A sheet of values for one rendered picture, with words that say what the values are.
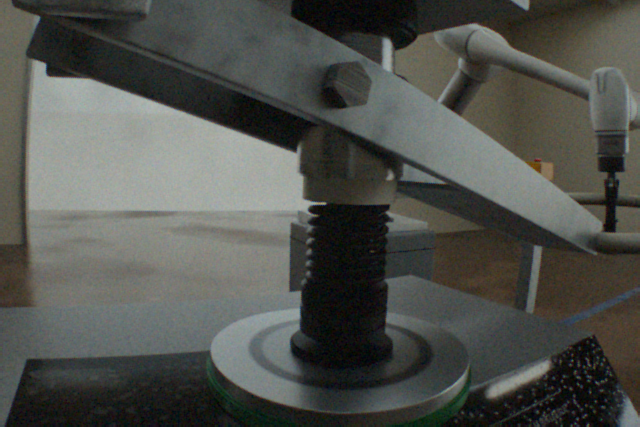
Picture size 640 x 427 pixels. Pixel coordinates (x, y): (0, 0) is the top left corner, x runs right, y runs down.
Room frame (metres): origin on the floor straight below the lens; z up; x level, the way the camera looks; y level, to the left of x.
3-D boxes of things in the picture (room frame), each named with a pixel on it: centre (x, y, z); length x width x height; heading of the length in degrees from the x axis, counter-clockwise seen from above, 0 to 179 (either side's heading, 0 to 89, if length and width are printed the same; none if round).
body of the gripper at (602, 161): (0.88, -0.70, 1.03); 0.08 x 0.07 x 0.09; 140
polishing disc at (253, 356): (0.34, -0.02, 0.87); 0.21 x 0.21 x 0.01
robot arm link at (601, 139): (0.88, -0.70, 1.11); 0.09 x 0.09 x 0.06
